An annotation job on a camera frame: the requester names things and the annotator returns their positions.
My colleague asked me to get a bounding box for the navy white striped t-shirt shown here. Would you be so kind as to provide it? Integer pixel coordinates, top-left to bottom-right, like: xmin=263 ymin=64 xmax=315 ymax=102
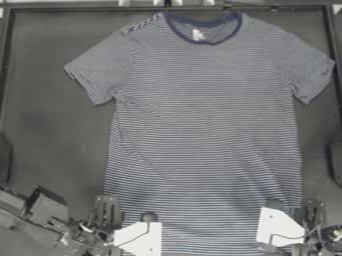
xmin=63 ymin=9 xmax=336 ymax=256

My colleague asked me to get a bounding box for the black table edge bracket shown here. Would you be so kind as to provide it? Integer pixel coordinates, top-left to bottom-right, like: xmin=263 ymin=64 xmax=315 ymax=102
xmin=327 ymin=133 xmax=342 ymax=188
xmin=0 ymin=133 xmax=13 ymax=188

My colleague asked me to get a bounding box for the black table frame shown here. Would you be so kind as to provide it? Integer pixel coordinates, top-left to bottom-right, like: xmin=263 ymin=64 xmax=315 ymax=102
xmin=0 ymin=0 xmax=342 ymax=111

